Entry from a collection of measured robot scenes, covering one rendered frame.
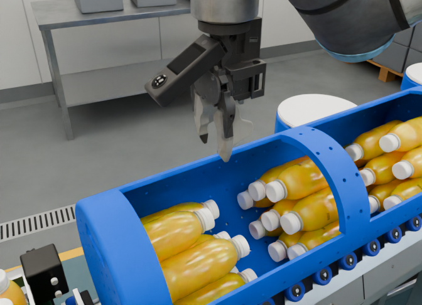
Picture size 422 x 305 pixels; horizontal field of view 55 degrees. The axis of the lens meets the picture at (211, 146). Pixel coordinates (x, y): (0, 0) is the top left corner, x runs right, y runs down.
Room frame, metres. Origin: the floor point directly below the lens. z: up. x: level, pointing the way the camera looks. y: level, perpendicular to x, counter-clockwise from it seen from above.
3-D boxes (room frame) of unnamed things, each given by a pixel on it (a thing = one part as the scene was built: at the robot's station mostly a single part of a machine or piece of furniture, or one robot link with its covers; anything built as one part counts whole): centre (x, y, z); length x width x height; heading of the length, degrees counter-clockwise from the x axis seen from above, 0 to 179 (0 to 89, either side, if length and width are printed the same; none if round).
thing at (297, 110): (1.15, -0.35, 1.03); 0.28 x 0.28 x 0.01
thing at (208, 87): (0.56, -0.02, 1.43); 0.09 x 0.08 x 0.12; 121
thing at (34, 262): (0.57, 0.35, 0.95); 0.10 x 0.07 x 0.10; 31
